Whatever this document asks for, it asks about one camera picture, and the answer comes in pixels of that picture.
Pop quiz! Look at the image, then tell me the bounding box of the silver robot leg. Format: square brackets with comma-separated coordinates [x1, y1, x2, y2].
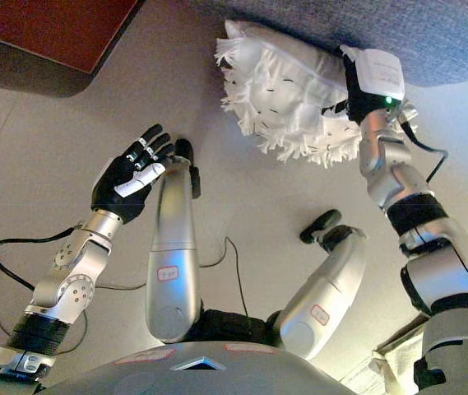
[276, 209, 369, 360]
[145, 138, 202, 345]

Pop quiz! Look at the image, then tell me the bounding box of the thick black wrist cable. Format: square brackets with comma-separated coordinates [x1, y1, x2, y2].
[0, 227, 81, 290]
[397, 110, 449, 185]

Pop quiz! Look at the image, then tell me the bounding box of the silver right robot leg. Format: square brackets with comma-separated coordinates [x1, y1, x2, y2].
[276, 209, 369, 360]

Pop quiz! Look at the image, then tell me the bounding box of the black robot waist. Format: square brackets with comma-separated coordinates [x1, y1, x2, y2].
[194, 308, 285, 347]

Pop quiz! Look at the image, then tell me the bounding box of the grey robot torso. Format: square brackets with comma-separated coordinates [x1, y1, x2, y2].
[39, 341, 358, 395]

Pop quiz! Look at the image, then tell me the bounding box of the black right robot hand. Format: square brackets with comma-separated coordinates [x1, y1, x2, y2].
[338, 44, 407, 123]

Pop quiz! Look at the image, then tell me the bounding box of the red-brown wooden desk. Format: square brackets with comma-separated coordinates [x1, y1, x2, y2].
[0, 0, 147, 99]

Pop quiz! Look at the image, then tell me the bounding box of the pale bed runner cloth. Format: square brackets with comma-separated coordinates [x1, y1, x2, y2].
[371, 316, 429, 395]

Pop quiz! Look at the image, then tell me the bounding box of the white fringed pillow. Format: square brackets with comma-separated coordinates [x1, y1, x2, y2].
[215, 19, 367, 169]

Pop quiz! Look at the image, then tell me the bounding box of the silver left robot leg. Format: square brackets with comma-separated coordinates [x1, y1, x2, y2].
[145, 138, 202, 345]

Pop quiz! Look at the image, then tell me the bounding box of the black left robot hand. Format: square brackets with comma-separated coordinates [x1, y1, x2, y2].
[90, 123, 177, 225]

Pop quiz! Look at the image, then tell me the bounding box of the grey fabric armchair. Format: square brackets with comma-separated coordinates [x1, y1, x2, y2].
[216, 0, 468, 88]

